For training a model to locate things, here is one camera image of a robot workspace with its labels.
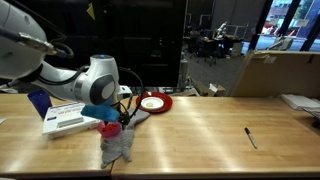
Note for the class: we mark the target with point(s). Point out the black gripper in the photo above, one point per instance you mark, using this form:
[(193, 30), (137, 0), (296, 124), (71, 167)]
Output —
[(124, 107)]

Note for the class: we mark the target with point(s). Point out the pink plastic bowl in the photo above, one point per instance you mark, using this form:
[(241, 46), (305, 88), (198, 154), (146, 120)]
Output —
[(110, 131)]

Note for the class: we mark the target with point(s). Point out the grey knitted cloth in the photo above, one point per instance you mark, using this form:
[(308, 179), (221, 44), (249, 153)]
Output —
[(116, 146)]

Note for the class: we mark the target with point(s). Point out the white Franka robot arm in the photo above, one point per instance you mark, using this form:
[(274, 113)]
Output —
[(20, 50)]

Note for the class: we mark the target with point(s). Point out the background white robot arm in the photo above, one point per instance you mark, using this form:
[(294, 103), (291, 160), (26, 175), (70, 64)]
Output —
[(221, 29)]

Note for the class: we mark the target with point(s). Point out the red candy pieces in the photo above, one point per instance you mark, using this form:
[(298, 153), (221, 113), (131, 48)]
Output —
[(111, 126)]

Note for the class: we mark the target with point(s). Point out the red round plate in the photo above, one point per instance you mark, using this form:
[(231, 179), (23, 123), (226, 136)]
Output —
[(166, 101)]

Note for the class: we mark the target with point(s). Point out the white flat plastic case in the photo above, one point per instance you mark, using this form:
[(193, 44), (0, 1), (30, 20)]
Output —
[(63, 121)]

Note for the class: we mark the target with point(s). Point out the large black screen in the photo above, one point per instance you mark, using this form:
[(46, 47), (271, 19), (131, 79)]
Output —
[(140, 40)]

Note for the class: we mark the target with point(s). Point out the blue plastic cup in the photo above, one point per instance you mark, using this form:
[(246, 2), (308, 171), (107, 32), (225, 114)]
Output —
[(40, 101)]

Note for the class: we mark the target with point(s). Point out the small open cardboard box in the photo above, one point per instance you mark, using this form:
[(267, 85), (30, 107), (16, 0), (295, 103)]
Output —
[(213, 89)]

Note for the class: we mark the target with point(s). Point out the black office chair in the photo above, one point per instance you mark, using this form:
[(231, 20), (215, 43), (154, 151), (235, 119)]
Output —
[(204, 46)]

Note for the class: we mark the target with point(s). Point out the yellow triangle sticker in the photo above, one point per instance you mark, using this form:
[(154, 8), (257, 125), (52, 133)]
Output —
[(91, 10)]

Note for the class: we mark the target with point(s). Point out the white paper sheet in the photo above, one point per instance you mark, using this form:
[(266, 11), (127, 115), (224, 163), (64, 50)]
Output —
[(2, 121)]

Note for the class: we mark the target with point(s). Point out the black marker pen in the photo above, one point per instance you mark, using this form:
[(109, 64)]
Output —
[(250, 137)]

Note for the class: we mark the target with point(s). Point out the large brown cardboard sheet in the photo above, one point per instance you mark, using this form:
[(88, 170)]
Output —
[(276, 76)]

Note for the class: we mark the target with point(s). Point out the stack of white papers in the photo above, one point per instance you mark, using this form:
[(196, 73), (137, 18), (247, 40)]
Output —
[(298, 101)]

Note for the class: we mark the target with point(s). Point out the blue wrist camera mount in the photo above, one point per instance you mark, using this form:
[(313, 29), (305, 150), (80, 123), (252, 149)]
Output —
[(100, 113)]

